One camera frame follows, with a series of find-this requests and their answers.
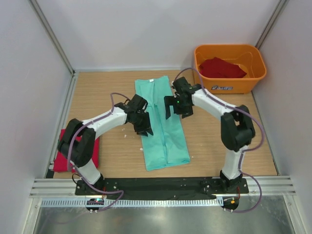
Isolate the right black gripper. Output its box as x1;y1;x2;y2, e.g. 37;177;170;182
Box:
164;95;193;119

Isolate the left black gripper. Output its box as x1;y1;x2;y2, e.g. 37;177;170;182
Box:
131;111;153;137

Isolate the teal t shirt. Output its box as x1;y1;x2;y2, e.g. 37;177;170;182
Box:
135;76;191;171

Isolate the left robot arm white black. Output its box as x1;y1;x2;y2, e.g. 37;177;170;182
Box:
58;94;153;195

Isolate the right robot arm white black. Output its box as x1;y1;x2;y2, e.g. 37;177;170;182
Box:
164;77;255;193

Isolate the dark red t shirt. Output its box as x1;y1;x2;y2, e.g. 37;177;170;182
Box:
199;57;247;78

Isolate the orange plastic bin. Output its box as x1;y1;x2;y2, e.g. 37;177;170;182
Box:
194;44;267;94

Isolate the folded magenta t shirt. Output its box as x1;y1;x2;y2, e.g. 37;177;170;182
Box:
53;136;99;173

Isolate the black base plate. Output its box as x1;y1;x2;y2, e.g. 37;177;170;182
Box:
75;176;249;199

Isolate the white slotted cable duct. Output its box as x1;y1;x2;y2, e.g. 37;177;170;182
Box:
41;197;223;208

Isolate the aluminium frame rail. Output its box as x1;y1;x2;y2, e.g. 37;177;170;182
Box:
30;175;296;197

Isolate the right aluminium corner post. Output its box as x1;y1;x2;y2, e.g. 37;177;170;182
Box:
255;0;289;50

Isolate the aluminium corner post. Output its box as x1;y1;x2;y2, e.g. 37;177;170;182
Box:
28;0;75;77
255;0;289;50

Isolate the left aluminium corner post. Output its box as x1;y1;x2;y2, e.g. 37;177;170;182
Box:
28;0;75;77

